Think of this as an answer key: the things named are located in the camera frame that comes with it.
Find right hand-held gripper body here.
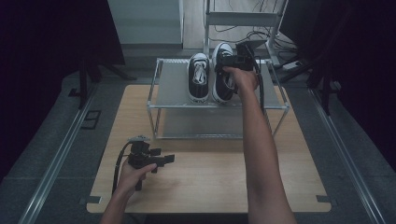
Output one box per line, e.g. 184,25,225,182
221,39,268,73

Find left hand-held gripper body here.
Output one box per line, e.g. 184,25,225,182
127,134,158,192

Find black canvas sneaker white laces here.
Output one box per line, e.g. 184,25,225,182
187,52,211,105
211,42,238,105

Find grey metal shoe rack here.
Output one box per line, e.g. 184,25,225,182
146,58,290,141

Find person's right hand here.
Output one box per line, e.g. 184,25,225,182
222,65,260,96

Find person's left hand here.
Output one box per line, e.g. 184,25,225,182
113,161,158,200

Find white metal stand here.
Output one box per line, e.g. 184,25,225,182
202,0,290,68

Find white power strip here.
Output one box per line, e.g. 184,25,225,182
281,60,303,72

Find grey tape piece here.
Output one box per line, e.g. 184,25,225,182
78,195,103,206

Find white cabinet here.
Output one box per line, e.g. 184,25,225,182
106,0,185,46

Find black floor stand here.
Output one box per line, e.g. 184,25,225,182
77,57,138,110
279,46,342,117

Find dark curtain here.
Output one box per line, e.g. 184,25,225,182
279,0,396,172
0,0,126,185

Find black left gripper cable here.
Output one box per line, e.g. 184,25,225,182
111,140,135,195

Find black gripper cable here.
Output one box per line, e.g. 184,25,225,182
111,140,135,195
244,43,266,117

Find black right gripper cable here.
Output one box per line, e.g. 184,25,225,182
244,43,266,117

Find black floor cables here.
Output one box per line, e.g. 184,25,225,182
207,0,298,54

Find metal floor rail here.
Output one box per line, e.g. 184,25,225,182
307,88,388,224
18,88,98,224

